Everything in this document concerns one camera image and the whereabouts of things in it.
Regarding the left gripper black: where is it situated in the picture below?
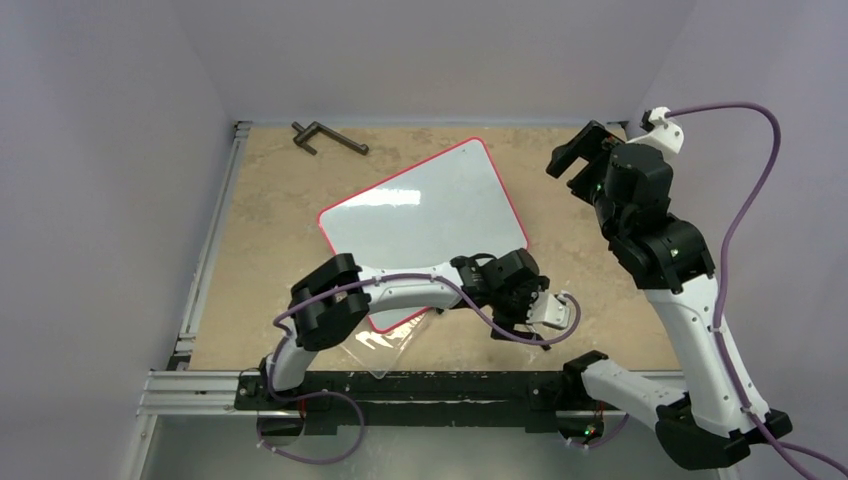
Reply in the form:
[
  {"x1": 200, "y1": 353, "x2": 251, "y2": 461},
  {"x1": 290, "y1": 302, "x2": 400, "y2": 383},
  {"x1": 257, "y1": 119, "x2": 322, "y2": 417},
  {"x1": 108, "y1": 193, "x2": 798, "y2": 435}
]
[{"x1": 489, "y1": 279, "x2": 549, "y2": 343}]

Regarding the pink framed whiteboard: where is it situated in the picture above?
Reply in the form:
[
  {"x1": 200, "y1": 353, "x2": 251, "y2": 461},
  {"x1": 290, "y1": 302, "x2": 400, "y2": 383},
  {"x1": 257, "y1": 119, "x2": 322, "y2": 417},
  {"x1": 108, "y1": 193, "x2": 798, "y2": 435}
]
[{"x1": 317, "y1": 136, "x2": 531, "y2": 335}]

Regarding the white black marker pen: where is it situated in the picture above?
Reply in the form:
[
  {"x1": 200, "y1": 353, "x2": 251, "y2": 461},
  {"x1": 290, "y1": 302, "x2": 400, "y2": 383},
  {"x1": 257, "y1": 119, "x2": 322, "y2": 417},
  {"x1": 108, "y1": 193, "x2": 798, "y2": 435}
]
[{"x1": 528, "y1": 333, "x2": 552, "y2": 352}]

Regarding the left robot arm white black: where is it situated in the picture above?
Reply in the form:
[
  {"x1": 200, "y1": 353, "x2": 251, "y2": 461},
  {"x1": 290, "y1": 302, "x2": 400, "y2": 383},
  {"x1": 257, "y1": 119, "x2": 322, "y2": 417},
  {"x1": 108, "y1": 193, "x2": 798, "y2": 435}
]
[{"x1": 259, "y1": 248, "x2": 570, "y2": 409}]

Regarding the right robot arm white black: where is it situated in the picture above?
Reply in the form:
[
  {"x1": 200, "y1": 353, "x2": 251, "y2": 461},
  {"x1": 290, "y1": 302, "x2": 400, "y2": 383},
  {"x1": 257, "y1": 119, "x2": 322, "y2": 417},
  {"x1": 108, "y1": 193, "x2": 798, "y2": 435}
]
[{"x1": 546, "y1": 121, "x2": 792, "y2": 471}]

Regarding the clear plastic screw box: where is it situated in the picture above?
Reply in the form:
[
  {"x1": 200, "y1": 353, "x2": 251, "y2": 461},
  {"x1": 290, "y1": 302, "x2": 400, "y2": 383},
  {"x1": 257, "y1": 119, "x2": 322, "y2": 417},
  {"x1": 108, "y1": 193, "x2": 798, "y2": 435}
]
[{"x1": 341, "y1": 312, "x2": 431, "y2": 379}]

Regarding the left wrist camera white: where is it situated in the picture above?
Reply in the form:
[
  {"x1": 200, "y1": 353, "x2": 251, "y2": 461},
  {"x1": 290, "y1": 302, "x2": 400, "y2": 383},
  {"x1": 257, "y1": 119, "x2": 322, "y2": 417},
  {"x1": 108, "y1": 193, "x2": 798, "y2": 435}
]
[{"x1": 525, "y1": 291, "x2": 573, "y2": 331}]

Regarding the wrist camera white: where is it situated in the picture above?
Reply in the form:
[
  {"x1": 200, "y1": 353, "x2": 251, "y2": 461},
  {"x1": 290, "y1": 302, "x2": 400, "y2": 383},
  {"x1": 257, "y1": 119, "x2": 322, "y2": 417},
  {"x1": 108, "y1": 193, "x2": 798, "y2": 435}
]
[
  {"x1": 631, "y1": 107, "x2": 684, "y2": 160},
  {"x1": 525, "y1": 291, "x2": 573, "y2": 331}
]

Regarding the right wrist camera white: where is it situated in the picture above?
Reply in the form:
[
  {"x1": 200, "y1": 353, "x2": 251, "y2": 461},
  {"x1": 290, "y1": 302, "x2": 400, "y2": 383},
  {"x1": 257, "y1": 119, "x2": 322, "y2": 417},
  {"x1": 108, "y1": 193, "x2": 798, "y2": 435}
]
[{"x1": 631, "y1": 107, "x2": 684, "y2": 160}]

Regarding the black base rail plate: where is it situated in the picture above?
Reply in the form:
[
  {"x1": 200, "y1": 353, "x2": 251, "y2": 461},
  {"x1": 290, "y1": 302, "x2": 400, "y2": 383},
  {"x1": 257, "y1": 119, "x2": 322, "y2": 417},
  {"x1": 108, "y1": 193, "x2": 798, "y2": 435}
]
[{"x1": 234, "y1": 371, "x2": 614, "y2": 441}]

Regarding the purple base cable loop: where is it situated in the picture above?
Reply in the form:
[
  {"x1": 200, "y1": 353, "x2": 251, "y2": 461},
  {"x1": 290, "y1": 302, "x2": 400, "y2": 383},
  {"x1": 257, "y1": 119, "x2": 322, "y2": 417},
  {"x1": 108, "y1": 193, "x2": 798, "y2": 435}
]
[{"x1": 256, "y1": 387, "x2": 367, "y2": 465}]

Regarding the dark metal crank handle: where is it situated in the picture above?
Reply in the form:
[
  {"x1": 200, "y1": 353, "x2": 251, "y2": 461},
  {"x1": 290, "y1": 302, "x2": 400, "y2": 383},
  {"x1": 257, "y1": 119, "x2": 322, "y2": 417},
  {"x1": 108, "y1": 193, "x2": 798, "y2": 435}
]
[{"x1": 291, "y1": 121, "x2": 370, "y2": 156}]

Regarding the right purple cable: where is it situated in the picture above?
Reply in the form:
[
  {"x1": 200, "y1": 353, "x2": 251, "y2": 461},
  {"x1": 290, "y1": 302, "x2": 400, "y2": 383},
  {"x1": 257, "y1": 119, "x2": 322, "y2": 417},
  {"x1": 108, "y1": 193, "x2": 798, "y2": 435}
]
[{"x1": 665, "y1": 101, "x2": 848, "y2": 480}]

